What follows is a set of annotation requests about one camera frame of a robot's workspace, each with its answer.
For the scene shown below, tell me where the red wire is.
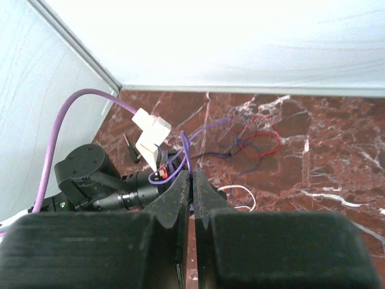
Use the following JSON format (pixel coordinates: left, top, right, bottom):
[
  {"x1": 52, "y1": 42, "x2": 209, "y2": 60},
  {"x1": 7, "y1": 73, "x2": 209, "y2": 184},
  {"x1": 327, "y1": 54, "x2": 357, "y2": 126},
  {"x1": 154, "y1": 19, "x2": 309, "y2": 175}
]
[{"x1": 230, "y1": 116, "x2": 282, "y2": 158}]

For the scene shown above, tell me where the black zip tie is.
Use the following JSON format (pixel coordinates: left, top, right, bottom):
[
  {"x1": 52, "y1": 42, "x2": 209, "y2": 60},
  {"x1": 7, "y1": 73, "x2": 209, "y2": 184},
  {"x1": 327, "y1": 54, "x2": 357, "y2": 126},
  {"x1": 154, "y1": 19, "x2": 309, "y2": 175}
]
[{"x1": 191, "y1": 151, "x2": 234, "y2": 160}]

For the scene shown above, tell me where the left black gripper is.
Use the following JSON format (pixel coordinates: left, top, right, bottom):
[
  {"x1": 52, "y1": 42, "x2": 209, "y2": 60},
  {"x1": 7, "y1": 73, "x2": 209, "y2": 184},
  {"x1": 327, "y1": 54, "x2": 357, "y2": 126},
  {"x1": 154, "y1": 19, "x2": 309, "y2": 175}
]
[{"x1": 93, "y1": 172, "x2": 175, "y2": 211}]

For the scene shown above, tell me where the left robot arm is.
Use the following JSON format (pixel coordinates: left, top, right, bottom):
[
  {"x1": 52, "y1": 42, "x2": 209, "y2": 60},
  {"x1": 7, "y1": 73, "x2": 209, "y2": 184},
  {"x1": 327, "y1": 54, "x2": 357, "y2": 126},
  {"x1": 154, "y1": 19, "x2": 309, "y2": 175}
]
[{"x1": 40, "y1": 144, "x2": 185, "y2": 212}]

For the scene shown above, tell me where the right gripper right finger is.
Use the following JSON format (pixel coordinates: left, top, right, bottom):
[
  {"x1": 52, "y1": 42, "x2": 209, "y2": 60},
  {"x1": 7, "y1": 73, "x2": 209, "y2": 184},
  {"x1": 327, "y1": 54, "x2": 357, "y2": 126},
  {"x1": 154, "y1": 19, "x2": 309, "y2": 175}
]
[{"x1": 192, "y1": 173, "x2": 381, "y2": 288}]

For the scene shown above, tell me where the purple wire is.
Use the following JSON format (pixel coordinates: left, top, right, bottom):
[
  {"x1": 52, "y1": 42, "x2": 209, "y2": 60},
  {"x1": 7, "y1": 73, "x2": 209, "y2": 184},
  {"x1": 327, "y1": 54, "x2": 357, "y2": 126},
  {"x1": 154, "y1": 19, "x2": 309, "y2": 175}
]
[{"x1": 147, "y1": 117, "x2": 262, "y2": 193}]

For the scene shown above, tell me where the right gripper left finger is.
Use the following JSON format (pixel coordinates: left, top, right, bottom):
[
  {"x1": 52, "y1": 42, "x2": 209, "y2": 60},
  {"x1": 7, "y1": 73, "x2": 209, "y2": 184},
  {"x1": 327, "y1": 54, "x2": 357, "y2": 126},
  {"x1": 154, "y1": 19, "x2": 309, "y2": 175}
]
[{"x1": 1, "y1": 171, "x2": 190, "y2": 288}]

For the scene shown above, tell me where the white wire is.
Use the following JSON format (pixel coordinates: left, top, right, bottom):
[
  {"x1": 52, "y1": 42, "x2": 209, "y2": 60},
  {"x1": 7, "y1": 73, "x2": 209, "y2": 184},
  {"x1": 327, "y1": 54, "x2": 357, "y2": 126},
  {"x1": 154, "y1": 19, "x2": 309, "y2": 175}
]
[{"x1": 217, "y1": 185, "x2": 256, "y2": 211}]

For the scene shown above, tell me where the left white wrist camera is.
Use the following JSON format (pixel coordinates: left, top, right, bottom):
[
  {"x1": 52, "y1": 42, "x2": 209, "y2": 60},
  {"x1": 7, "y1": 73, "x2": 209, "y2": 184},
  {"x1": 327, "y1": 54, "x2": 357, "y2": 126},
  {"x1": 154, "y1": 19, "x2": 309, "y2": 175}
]
[{"x1": 132, "y1": 108, "x2": 171, "y2": 172}]

